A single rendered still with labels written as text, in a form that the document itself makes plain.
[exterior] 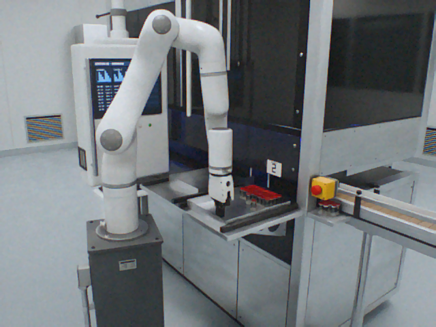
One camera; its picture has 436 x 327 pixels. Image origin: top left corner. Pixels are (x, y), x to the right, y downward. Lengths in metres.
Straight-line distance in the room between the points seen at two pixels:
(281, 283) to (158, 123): 1.11
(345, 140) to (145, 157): 1.13
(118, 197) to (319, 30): 0.93
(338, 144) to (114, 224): 0.95
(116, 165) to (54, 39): 5.44
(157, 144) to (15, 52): 4.59
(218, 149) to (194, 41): 0.37
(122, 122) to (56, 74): 5.46
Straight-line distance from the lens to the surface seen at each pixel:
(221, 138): 1.29
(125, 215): 1.36
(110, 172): 1.32
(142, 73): 1.25
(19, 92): 6.57
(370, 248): 1.64
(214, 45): 1.26
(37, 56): 6.61
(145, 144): 2.19
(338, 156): 1.66
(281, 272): 1.80
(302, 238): 1.63
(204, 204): 1.60
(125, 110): 1.25
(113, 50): 2.07
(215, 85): 1.26
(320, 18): 1.47
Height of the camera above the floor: 1.47
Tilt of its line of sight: 15 degrees down
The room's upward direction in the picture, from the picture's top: 1 degrees clockwise
